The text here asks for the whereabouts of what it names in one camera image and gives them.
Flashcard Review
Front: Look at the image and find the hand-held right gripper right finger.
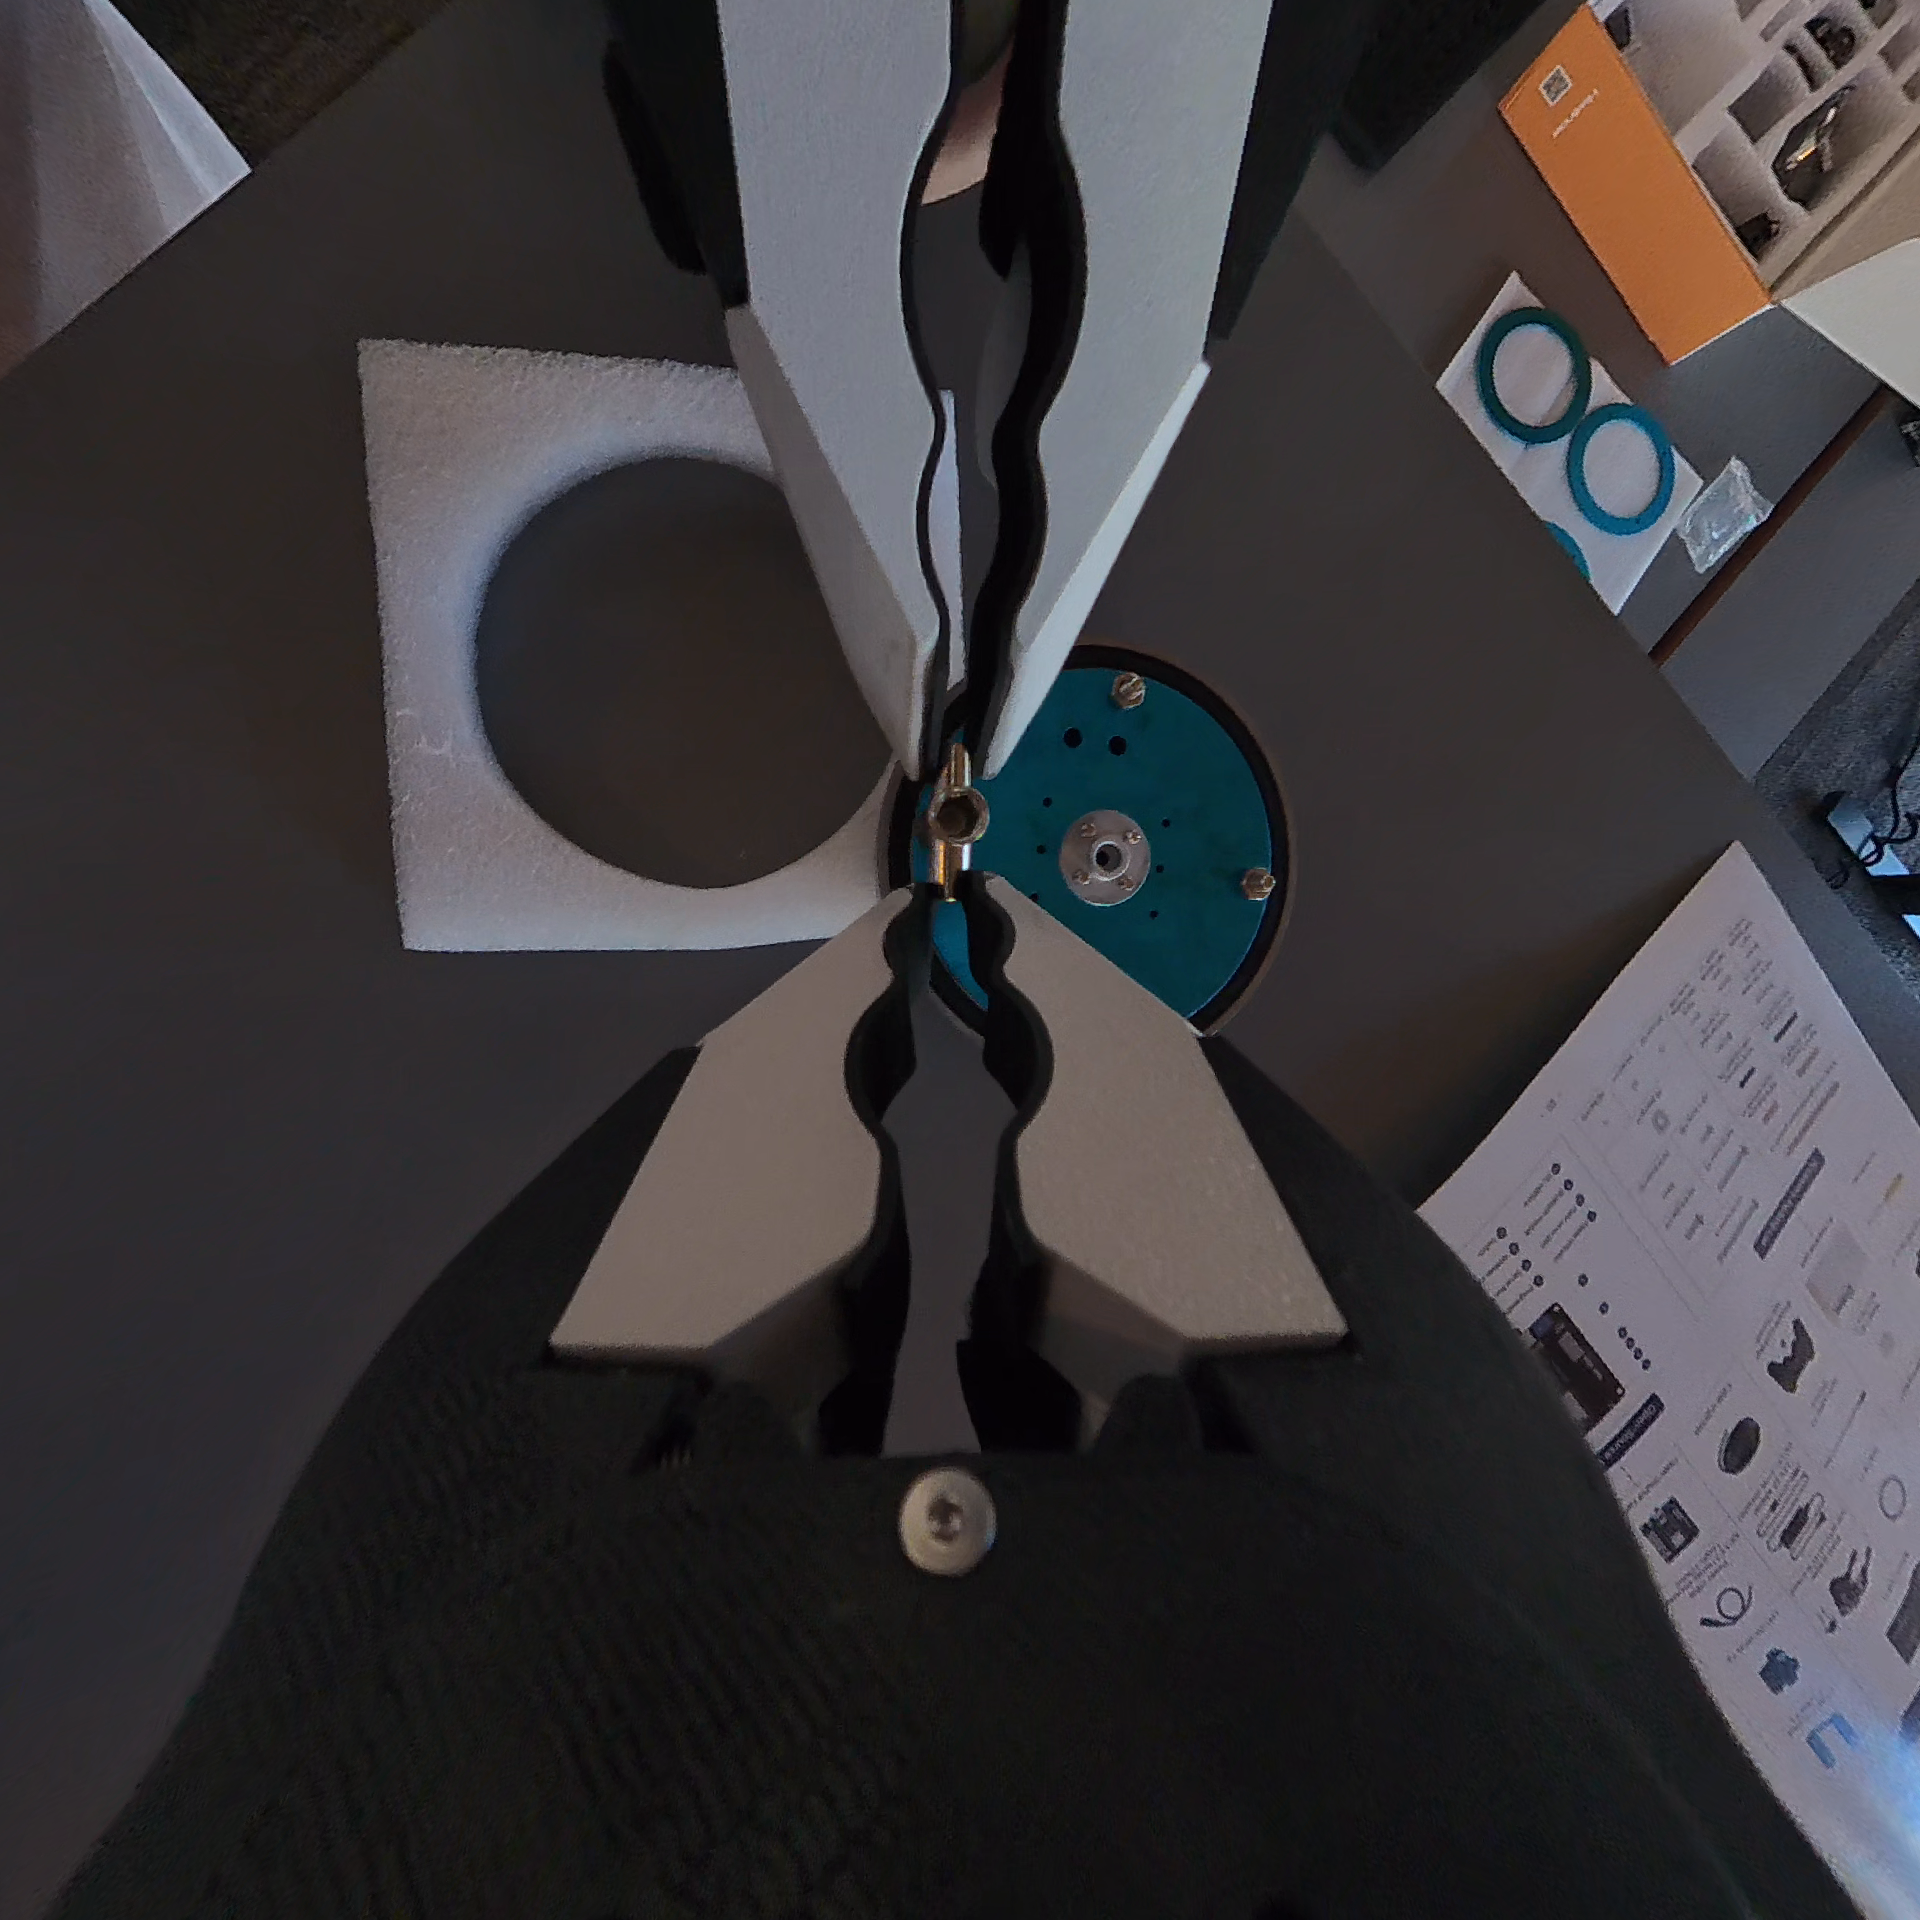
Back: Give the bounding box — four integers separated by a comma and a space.
955, 871, 1348, 1454

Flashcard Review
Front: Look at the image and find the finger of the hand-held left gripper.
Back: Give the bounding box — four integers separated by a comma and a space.
960, 0, 1278, 771
717, 0, 987, 774

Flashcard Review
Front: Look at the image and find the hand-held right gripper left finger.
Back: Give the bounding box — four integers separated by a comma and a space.
547, 885, 928, 1454

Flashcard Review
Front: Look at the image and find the teal round metal disc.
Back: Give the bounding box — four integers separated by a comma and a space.
884, 646, 1292, 1037

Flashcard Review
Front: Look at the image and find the metal T-handle socket wrench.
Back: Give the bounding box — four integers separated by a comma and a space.
920, 737, 987, 903

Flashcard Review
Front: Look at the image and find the orange white cardboard box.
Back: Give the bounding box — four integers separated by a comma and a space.
1496, 0, 1920, 413

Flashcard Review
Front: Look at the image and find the white foam sheet with hole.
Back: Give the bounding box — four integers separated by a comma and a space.
358, 337, 965, 951

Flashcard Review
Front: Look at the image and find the white instruction booklet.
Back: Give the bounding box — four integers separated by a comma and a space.
1418, 839, 1920, 1854

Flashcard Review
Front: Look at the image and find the white backing card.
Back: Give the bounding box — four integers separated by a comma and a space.
1438, 273, 1706, 615

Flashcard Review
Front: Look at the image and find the small clear plastic bag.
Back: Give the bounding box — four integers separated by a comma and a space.
1677, 457, 1760, 573

